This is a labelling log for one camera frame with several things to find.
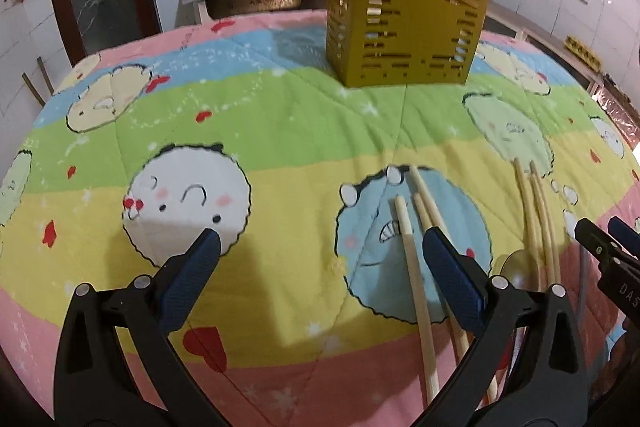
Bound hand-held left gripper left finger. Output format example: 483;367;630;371
52;228;236;427

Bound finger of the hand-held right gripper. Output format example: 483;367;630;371
607;216;640;258
574;218;618;265

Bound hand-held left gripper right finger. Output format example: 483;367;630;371
415;227;591;427

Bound spoon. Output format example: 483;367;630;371
492;249;546;293

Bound yellow slotted utensil holder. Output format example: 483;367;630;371
325;0;493;88

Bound cartoon printed blanket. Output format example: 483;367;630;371
0;7;640;427

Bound yellow egg tray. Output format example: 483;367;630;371
565;36;603;70

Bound thin wooden sticks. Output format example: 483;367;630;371
21;57;55;105

